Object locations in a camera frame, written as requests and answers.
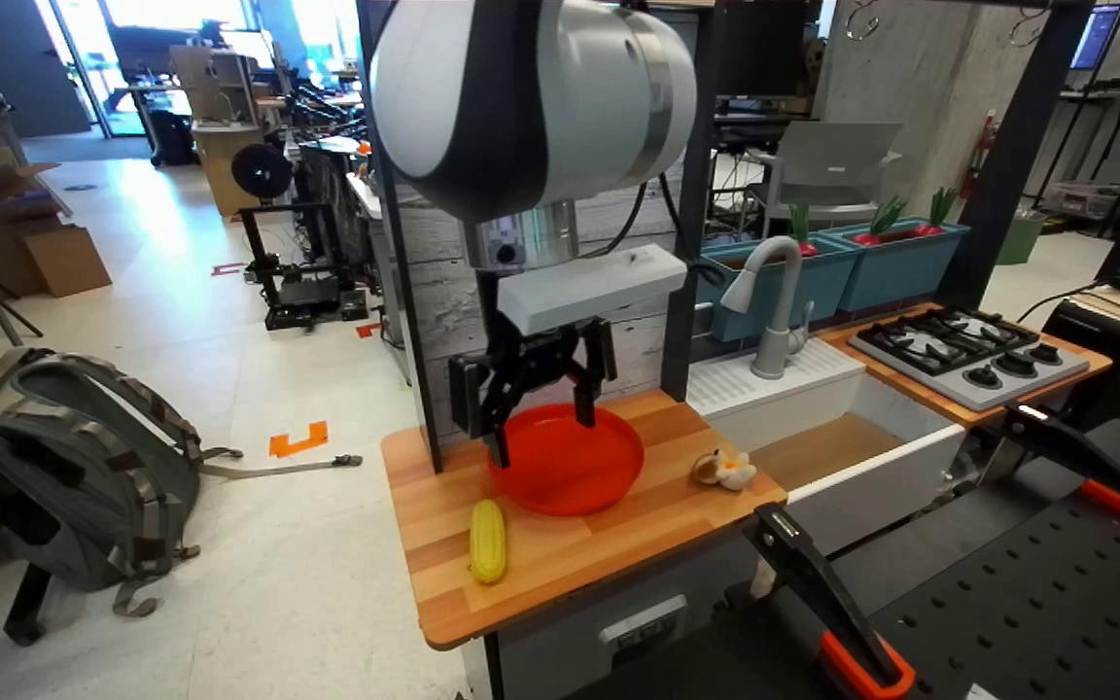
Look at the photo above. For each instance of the small cream toy garlic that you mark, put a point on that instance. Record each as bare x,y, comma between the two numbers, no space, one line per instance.
726,467

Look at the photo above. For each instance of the black orange clamp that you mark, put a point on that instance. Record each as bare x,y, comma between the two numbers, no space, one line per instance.
852,649
1024,433

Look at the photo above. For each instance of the cardboard box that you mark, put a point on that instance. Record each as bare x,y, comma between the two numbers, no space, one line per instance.
48,259

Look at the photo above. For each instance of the black orange clamp near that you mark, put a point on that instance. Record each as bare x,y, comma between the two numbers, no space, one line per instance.
852,649

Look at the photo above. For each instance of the grey backpack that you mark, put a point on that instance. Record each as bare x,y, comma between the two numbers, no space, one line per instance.
97,473

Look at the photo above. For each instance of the black perforated table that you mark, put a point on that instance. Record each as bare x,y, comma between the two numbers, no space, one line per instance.
985,599

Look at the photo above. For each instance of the red radish toy left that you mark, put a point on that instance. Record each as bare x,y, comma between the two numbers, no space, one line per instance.
802,228

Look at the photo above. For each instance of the red radish toy right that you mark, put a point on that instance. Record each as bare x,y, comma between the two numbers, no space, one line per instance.
884,218

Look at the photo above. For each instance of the orange plate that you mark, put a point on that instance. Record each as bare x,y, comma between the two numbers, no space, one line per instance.
570,467

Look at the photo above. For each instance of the red radish toy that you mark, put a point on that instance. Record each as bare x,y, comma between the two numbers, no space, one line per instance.
884,218
802,228

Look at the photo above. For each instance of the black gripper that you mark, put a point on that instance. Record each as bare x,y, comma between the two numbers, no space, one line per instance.
486,388

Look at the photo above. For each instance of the toy gas stove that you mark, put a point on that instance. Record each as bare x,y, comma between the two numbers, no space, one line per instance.
964,355

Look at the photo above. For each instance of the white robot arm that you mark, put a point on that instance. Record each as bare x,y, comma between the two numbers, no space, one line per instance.
505,113

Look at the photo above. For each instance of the black orange clamp far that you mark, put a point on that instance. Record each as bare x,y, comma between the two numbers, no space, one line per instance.
1024,433

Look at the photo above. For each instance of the grey toy faucet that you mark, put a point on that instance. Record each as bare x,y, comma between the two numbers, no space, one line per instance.
775,349

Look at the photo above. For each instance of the teal planter box right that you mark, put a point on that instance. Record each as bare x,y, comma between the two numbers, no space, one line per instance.
901,266

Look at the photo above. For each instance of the white toy sink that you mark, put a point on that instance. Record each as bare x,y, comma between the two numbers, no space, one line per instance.
848,448

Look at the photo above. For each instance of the teal planter box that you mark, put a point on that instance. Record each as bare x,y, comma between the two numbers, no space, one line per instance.
814,302
901,266

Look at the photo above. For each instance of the teal planter box left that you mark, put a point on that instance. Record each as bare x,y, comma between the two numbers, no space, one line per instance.
814,302

